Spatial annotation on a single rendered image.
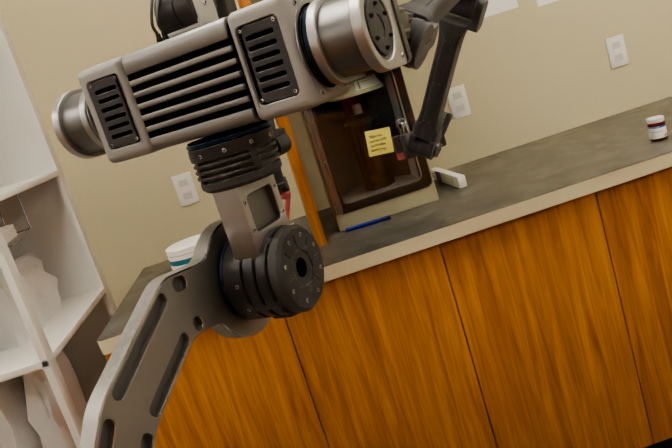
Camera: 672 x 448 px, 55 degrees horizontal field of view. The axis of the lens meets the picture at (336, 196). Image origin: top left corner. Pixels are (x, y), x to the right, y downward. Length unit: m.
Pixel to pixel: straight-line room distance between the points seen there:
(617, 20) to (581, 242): 1.07
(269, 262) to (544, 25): 1.80
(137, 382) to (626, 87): 2.20
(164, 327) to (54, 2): 1.67
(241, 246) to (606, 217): 1.18
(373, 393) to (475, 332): 0.33
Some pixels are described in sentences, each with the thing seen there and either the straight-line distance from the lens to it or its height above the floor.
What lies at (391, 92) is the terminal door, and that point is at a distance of 1.94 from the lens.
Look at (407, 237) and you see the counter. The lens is 1.72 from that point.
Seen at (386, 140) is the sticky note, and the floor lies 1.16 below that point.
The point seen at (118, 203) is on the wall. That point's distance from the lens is 2.43.
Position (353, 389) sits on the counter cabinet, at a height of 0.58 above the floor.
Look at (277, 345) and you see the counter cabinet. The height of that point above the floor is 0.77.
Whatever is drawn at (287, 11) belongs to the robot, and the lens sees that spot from 0.88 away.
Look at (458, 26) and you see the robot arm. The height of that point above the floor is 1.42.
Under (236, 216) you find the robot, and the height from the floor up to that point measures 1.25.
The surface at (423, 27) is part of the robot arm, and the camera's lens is 1.06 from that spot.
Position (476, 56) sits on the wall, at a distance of 2.48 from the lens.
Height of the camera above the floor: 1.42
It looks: 11 degrees down
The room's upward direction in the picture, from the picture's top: 17 degrees counter-clockwise
